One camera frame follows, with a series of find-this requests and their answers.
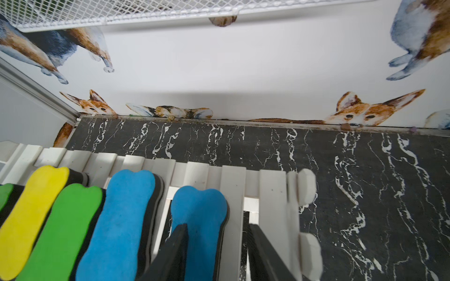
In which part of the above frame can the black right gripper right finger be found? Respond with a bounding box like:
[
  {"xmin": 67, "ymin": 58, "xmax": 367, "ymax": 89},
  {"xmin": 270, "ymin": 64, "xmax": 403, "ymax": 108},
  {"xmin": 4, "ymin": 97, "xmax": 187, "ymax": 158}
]
[{"xmin": 247, "ymin": 224, "xmax": 296, "ymax": 281}]

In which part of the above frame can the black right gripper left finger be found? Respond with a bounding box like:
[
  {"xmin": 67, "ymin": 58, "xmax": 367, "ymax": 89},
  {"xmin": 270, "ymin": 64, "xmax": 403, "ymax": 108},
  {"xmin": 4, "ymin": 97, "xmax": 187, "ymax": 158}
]
[{"xmin": 139, "ymin": 224, "xmax": 189, "ymax": 281}]

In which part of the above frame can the light blue eraser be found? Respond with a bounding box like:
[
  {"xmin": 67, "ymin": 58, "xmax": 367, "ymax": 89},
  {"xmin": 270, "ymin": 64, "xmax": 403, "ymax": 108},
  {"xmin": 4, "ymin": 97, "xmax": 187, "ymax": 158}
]
[
  {"xmin": 165, "ymin": 186, "xmax": 229, "ymax": 281},
  {"xmin": 75, "ymin": 170, "xmax": 164, "ymax": 281}
]

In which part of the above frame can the green eraser shelf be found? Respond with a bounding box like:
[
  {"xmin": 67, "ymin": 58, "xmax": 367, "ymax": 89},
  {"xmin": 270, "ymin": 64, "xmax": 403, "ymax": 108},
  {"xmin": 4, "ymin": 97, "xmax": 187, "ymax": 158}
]
[{"xmin": 16, "ymin": 184, "xmax": 105, "ymax": 281}]

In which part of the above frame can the white wooden two-tier shelf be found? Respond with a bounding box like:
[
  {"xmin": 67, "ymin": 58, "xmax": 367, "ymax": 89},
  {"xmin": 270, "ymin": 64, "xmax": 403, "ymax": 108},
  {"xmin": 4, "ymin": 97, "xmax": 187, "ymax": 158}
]
[{"xmin": 1, "ymin": 141, "xmax": 323, "ymax": 281}]

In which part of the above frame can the yellow eraser upper shelf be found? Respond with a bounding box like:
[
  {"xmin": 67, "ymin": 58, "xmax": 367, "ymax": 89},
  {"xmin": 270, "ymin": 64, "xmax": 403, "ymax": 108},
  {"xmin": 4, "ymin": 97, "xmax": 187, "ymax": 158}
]
[{"xmin": 1, "ymin": 166, "xmax": 89, "ymax": 281}]

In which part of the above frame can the white wire wall basket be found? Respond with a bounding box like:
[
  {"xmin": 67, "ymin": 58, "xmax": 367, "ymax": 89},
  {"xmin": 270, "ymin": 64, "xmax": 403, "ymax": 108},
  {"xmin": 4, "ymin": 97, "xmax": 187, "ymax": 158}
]
[{"xmin": 0, "ymin": 0, "xmax": 373, "ymax": 33}]

